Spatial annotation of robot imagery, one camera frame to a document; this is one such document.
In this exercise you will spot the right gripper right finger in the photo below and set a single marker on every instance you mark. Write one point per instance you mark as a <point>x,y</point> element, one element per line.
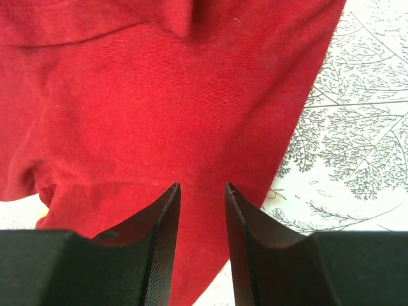
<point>273,265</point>

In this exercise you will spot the floral patterned table mat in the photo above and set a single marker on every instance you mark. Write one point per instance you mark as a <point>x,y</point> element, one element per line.
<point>345,165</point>

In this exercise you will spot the red t shirt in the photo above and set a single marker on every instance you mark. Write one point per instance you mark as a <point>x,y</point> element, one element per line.
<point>105,104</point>

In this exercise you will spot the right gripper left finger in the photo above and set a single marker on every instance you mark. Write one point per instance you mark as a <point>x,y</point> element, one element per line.
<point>128,264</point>

